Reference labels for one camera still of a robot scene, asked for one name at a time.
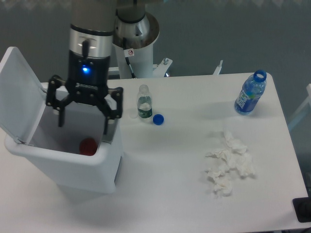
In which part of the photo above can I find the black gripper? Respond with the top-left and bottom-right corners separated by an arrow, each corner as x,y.
46,51 -> 123,135

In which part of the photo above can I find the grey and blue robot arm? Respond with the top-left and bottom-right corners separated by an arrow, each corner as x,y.
46,0 -> 151,128

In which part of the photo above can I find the black device at table edge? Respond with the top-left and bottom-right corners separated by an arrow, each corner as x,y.
293,197 -> 311,223

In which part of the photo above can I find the white bottle cap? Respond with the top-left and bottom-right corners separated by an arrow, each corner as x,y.
129,113 -> 138,119

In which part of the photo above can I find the white trash can with lid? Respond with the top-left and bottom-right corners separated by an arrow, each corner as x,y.
0,47 -> 123,194

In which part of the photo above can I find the clear bottle with green label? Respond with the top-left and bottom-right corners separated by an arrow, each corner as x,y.
137,84 -> 153,122

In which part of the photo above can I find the crushed red soda can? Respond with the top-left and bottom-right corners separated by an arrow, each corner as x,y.
79,137 -> 98,156

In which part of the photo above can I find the crumpled white tissue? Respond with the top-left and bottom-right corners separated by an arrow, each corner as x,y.
211,176 -> 233,198
236,152 -> 256,178
224,131 -> 247,154
205,149 -> 236,181

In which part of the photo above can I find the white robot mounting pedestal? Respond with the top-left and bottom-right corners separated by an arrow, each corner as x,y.
113,12 -> 173,79

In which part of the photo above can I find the black cable on pedestal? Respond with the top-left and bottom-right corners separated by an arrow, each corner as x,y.
125,56 -> 136,79

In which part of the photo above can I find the blue plastic drink bottle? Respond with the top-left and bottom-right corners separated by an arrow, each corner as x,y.
234,69 -> 267,115

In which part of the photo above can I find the blue bottle cap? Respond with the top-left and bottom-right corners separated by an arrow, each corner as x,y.
153,114 -> 164,125

